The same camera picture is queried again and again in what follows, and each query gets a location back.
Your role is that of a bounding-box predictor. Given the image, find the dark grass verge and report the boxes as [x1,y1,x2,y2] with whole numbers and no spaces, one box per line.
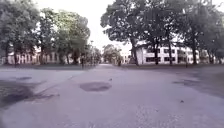
[120,63,224,100]

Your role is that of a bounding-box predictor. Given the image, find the grey asphalt path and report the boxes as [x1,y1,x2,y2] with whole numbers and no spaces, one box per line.
[0,63,224,128]

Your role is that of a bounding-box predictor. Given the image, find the dark grass patch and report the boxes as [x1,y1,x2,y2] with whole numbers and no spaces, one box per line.
[0,79,58,110]

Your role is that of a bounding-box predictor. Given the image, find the round manhole cover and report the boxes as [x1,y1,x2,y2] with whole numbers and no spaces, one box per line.
[79,81,113,93]

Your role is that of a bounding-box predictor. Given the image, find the distant tree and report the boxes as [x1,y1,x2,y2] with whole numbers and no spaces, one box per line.
[101,43,124,66]

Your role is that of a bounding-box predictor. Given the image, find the white building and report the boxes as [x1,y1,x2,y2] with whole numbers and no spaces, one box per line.
[120,45,202,66]

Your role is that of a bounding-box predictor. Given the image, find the row of large trees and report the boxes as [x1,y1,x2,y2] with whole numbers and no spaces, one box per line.
[99,0,224,66]

